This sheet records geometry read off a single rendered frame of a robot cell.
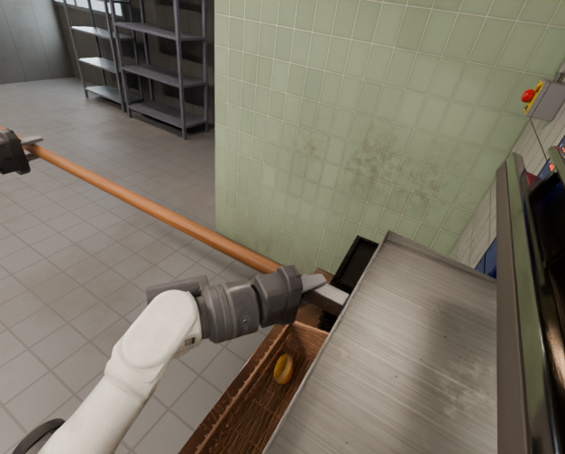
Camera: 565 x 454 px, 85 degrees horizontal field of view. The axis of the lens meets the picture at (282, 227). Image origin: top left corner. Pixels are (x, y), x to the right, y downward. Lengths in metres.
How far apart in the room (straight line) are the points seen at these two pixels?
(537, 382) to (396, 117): 1.47
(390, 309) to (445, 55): 1.20
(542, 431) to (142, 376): 0.38
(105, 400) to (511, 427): 0.40
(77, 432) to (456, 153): 1.58
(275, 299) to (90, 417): 0.27
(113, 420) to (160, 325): 0.11
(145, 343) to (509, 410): 0.37
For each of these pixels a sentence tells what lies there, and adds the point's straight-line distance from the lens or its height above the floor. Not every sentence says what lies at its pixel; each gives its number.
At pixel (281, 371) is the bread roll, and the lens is 1.10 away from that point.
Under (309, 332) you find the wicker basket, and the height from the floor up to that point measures 0.73.
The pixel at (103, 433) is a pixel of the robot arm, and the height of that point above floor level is 1.19.
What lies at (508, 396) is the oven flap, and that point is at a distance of 0.29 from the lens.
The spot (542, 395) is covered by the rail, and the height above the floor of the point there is 1.43.
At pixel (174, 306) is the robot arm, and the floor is 1.25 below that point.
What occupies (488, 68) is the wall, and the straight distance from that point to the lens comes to 1.60.
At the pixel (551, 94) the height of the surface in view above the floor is 1.48.
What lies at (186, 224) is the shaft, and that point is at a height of 1.20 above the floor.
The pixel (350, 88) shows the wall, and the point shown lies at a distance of 1.70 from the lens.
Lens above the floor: 1.61
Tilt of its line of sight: 36 degrees down
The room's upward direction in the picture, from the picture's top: 9 degrees clockwise
